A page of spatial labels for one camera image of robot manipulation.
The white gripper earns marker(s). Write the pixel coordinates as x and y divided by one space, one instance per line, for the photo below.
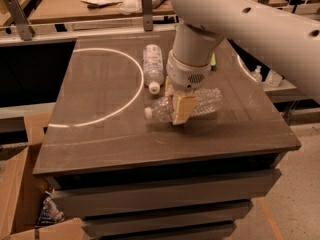
184 75

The clear red-label water bottle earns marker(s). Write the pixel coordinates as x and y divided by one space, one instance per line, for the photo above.
209 101

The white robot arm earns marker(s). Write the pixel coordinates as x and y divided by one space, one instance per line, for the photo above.
285 42

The white-label water bottle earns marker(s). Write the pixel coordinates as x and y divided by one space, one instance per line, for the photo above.
153 68

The left small sanitizer bottle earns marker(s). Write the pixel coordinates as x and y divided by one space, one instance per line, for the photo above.
256 74

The small sanitizer bottle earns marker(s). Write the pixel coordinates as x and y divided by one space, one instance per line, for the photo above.
256 74
273 79

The right small sanitizer bottle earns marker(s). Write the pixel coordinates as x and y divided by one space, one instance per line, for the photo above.
273 79

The green chip bag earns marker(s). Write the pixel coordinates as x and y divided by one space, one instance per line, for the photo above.
213 60

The grey drawer cabinet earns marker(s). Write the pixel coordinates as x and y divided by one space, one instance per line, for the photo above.
129 178

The blue snack bag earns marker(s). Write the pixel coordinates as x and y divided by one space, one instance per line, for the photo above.
49 214

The cardboard box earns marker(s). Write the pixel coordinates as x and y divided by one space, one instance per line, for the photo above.
21 193

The middle metal bracket post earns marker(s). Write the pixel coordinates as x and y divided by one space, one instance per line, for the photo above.
147 15

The left metal bracket post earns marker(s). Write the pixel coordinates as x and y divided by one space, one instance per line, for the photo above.
22 25

